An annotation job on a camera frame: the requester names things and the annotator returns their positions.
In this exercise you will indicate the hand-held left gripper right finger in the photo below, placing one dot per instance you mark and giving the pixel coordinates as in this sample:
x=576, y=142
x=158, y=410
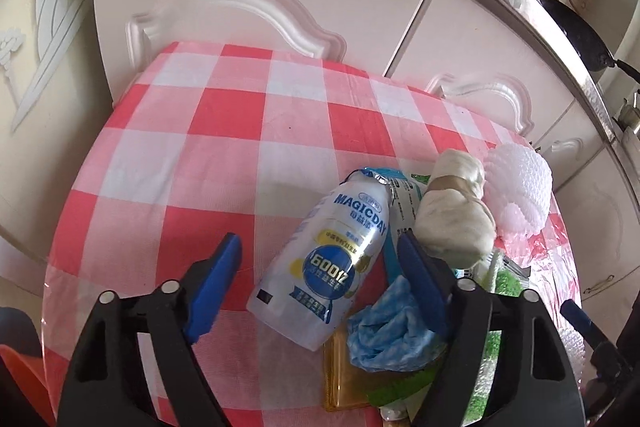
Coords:
x=425, y=292

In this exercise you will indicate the white foam fruit net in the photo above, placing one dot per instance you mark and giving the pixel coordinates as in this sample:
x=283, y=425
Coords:
x=520, y=187

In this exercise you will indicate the white plastic bottle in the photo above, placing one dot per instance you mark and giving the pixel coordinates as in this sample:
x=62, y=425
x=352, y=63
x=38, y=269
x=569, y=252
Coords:
x=320, y=267

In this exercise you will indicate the black frying pan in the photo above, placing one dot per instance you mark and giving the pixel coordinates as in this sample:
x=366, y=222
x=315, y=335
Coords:
x=575, y=27

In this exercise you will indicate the blue white foil wrapper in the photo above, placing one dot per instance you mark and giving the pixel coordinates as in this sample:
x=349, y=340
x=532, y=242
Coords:
x=405, y=202

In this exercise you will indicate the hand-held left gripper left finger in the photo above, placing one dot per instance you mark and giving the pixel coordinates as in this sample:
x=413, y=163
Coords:
x=215, y=292

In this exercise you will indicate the amber plastic tray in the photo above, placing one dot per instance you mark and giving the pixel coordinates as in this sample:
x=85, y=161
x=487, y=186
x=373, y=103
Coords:
x=345, y=382

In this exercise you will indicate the blue wipe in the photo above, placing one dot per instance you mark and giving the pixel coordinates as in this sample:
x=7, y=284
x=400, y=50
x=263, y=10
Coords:
x=385, y=327

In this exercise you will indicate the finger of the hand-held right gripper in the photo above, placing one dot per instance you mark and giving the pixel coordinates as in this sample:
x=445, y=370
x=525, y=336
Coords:
x=575, y=313

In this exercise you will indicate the orange plastic bin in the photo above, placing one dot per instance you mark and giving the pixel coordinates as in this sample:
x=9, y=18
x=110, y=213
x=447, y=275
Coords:
x=20, y=377

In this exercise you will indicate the green snack packet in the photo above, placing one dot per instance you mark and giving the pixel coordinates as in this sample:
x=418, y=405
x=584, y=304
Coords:
x=507, y=282
x=400, y=388

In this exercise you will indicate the bubble wrap sheet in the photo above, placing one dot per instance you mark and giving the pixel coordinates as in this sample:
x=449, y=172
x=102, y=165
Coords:
x=575, y=357

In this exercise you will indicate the steel kettle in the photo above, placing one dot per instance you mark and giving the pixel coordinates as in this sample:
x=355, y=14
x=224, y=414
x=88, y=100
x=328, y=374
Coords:
x=630, y=117

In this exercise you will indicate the white paper towel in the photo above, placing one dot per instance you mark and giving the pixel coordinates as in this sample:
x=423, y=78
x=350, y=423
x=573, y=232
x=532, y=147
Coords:
x=450, y=217

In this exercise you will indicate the frosted patterned door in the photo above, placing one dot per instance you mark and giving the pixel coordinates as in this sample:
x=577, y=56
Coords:
x=45, y=32

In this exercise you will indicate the red white checkered tablecloth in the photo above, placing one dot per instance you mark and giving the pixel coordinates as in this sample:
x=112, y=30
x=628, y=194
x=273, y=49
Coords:
x=200, y=157

